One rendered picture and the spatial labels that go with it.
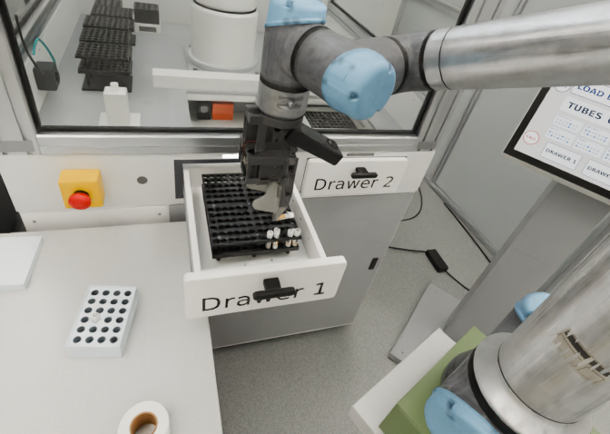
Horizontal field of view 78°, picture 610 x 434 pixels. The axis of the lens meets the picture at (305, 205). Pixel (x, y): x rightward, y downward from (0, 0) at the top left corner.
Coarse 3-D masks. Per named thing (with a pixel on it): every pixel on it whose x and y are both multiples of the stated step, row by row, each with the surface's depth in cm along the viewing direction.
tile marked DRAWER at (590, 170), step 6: (588, 162) 102; (594, 162) 101; (588, 168) 102; (594, 168) 101; (600, 168) 101; (606, 168) 100; (588, 174) 101; (594, 174) 101; (600, 174) 101; (606, 174) 100; (600, 180) 100; (606, 180) 100
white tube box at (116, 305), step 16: (96, 288) 71; (112, 288) 72; (128, 288) 72; (96, 304) 68; (112, 304) 69; (128, 304) 70; (80, 320) 66; (112, 320) 67; (128, 320) 68; (80, 336) 64; (96, 336) 64; (112, 336) 65; (80, 352) 63; (96, 352) 64; (112, 352) 64
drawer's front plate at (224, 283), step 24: (264, 264) 65; (288, 264) 66; (312, 264) 67; (336, 264) 69; (192, 288) 62; (216, 288) 63; (240, 288) 65; (312, 288) 72; (336, 288) 74; (192, 312) 66; (216, 312) 68
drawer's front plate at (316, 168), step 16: (320, 160) 94; (352, 160) 97; (368, 160) 98; (384, 160) 100; (400, 160) 101; (304, 176) 97; (320, 176) 97; (336, 176) 98; (384, 176) 104; (400, 176) 106; (304, 192) 99; (320, 192) 101; (336, 192) 102; (352, 192) 104; (368, 192) 106
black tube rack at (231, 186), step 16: (208, 176) 86; (240, 176) 88; (208, 192) 86; (224, 192) 82; (240, 192) 83; (256, 192) 84; (208, 208) 78; (224, 208) 79; (240, 208) 80; (288, 208) 82; (208, 224) 78; (224, 224) 75; (240, 224) 76; (256, 224) 77; (272, 224) 82; (288, 224) 78; (240, 240) 76; (224, 256) 73
